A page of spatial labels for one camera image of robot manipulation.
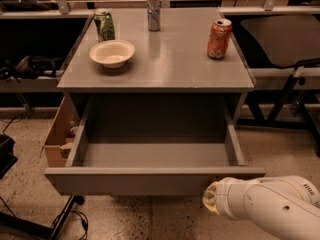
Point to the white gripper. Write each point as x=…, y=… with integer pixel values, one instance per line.
x=222, y=194

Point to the grey top drawer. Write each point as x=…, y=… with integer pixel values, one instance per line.
x=152, y=145

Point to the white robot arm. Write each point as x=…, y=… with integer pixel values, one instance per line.
x=286, y=207

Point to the black stand base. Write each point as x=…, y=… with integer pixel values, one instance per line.
x=38, y=230

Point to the cardboard box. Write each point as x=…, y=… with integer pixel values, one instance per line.
x=61, y=136

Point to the orange soda can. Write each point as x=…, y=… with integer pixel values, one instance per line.
x=219, y=37

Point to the white paper bowl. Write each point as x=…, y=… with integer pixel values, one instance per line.
x=112, y=54

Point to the black office chair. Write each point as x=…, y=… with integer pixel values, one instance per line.
x=282, y=53

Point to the black box at left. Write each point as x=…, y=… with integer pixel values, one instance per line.
x=7, y=157

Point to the silver soda can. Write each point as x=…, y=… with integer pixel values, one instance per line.
x=153, y=14

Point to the green soda can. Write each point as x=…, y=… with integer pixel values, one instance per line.
x=104, y=25

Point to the black headphones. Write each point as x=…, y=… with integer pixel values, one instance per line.
x=30, y=67

